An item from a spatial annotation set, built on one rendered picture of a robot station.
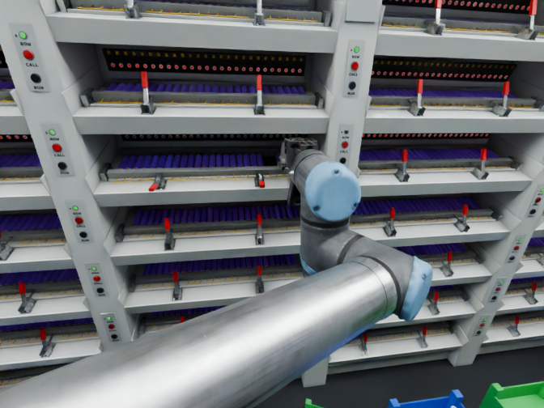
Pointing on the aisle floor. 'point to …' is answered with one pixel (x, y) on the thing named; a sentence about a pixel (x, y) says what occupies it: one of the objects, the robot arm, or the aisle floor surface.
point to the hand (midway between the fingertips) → (290, 159)
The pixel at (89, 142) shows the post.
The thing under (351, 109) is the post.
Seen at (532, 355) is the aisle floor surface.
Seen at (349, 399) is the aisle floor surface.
